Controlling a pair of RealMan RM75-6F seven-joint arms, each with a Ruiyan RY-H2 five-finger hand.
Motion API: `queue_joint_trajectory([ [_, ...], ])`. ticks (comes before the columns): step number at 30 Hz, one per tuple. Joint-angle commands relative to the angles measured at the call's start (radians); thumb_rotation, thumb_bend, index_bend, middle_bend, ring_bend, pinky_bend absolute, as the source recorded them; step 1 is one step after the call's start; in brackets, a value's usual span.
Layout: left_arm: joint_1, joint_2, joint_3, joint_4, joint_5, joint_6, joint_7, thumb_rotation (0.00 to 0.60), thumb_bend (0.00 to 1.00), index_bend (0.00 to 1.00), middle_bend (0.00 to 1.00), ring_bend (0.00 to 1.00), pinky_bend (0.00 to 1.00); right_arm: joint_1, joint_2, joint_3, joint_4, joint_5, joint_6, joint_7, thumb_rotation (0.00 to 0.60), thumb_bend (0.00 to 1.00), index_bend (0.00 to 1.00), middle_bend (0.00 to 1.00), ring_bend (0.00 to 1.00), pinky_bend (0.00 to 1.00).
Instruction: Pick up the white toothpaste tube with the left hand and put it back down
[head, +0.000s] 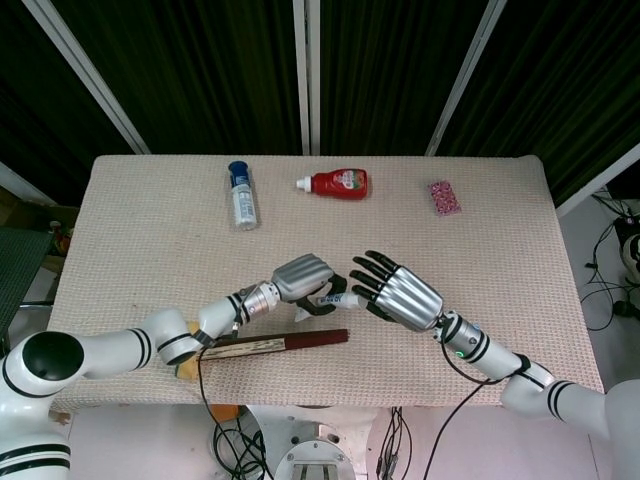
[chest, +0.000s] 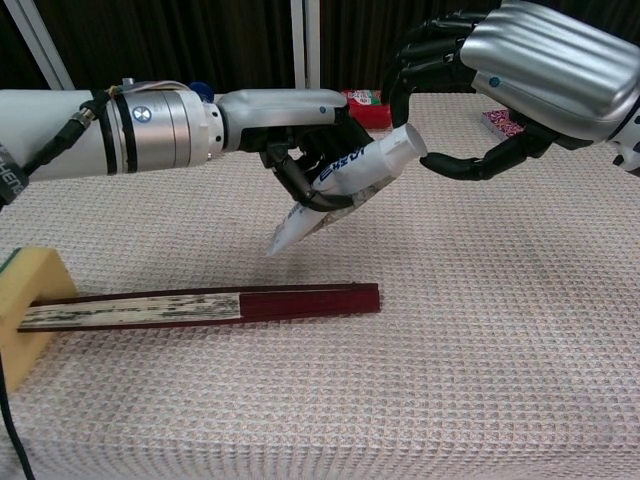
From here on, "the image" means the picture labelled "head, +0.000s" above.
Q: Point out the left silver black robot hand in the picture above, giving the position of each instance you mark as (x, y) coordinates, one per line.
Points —
(305, 282)

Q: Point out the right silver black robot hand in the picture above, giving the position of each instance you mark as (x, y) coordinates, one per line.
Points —
(400, 295)

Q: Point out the white tube with print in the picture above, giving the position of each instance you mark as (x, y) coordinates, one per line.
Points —
(336, 300)

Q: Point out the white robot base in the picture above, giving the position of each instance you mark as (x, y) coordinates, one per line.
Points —
(312, 445)

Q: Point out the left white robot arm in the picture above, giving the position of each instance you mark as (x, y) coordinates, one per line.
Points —
(115, 350)

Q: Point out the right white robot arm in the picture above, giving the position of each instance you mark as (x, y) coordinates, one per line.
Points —
(530, 370)

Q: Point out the beige woven tablecloth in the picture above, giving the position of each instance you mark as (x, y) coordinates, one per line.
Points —
(350, 225)

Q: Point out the red ketchup bottle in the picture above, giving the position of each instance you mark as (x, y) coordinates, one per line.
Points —
(336, 184)

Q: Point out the pink patterned small pack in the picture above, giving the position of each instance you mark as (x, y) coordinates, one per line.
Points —
(444, 197)

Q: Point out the white bottle with blue cap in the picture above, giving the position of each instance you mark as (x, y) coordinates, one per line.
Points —
(242, 195)

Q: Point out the orange object under table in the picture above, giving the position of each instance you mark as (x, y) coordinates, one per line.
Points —
(225, 412)

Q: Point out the dark green curtain panel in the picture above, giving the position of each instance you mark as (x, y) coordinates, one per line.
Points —
(200, 75)
(560, 90)
(395, 75)
(50, 100)

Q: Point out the white round device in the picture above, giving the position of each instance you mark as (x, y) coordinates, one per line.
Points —
(631, 255)

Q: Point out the green mesh panel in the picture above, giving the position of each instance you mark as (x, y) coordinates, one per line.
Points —
(20, 270)

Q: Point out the cardboard box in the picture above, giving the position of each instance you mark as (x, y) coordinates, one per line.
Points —
(25, 210)

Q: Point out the white partition frame post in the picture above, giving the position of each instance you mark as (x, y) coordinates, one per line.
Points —
(306, 75)
(462, 75)
(95, 75)

